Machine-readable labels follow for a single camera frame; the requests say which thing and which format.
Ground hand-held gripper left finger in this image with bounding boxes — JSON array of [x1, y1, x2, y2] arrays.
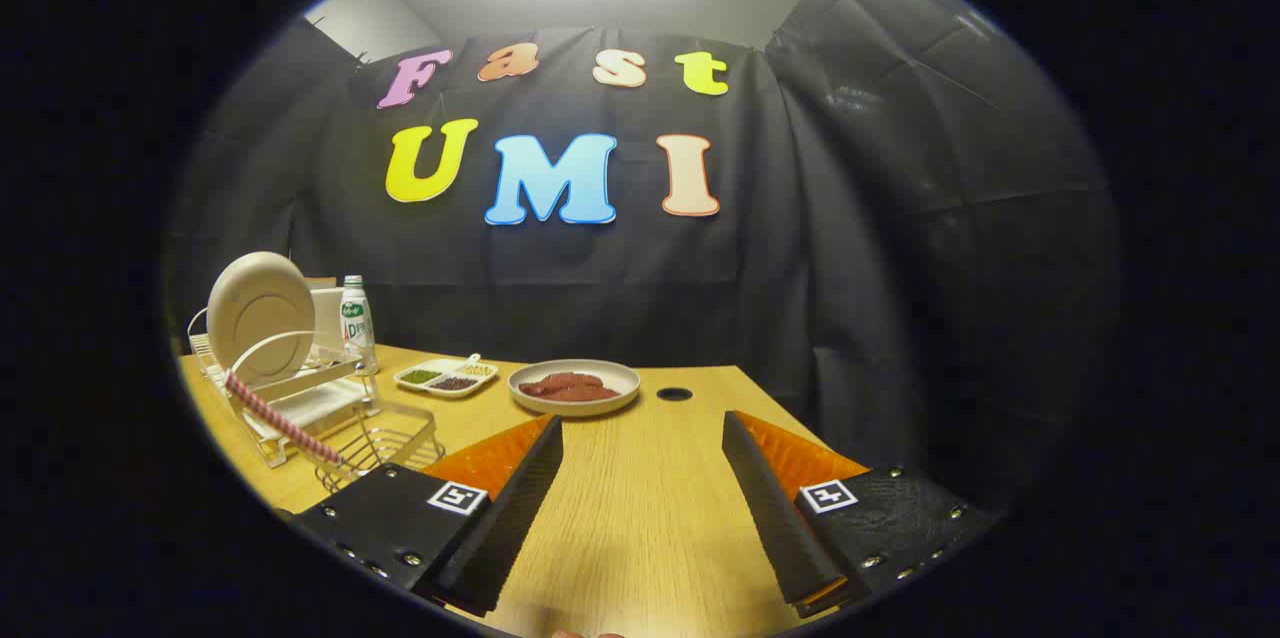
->
[[285, 413, 566, 619]]

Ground white green drink bottle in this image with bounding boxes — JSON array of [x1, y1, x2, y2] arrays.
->
[[340, 275, 379, 376]]

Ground beige round plate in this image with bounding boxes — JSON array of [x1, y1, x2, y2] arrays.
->
[[206, 251, 317, 389]]

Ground metal wire basket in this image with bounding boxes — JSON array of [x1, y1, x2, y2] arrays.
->
[[315, 403, 446, 494]]

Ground black backdrop cloth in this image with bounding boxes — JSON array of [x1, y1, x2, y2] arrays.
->
[[165, 0, 1121, 519]]

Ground white divided bean dish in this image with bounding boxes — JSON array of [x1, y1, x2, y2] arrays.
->
[[393, 354, 499, 400]]

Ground striped handle spoon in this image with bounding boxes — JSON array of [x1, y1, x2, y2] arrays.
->
[[224, 371, 347, 468]]

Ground white toaster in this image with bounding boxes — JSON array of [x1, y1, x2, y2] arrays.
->
[[305, 278, 346, 354]]

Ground white wire dish rack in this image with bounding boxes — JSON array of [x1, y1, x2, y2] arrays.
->
[[186, 303, 383, 469]]

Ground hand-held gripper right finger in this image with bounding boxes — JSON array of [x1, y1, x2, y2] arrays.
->
[[720, 408, 1001, 619]]

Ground beige plate with meat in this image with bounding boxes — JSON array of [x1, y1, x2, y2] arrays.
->
[[508, 359, 642, 418]]

